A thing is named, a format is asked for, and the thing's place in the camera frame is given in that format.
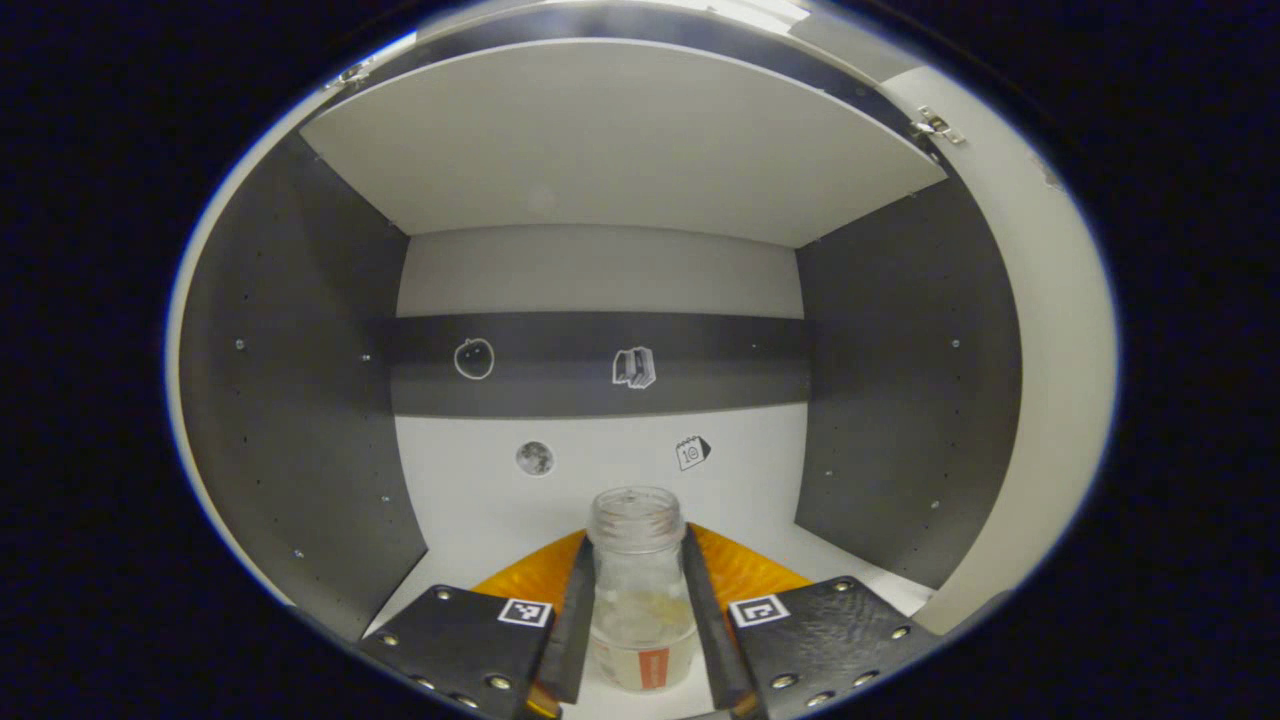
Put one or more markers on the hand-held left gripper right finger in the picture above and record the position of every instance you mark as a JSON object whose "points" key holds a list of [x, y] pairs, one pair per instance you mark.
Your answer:
{"points": [[705, 630]]}

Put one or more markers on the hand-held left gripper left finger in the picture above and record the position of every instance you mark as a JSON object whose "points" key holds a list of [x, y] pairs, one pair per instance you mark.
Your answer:
{"points": [[575, 620]]}

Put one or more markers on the clear glass bottle orange label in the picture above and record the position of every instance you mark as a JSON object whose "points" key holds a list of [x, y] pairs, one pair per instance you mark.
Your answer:
{"points": [[640, 600]]}

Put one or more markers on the white cabinet door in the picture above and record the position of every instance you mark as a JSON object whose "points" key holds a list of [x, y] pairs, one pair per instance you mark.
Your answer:
{"points": [[375, 58], [1060, 350]]}

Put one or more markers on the white and grey cabinet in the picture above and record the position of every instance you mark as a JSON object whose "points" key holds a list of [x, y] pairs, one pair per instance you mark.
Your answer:
{"points": [[600, 150]]}

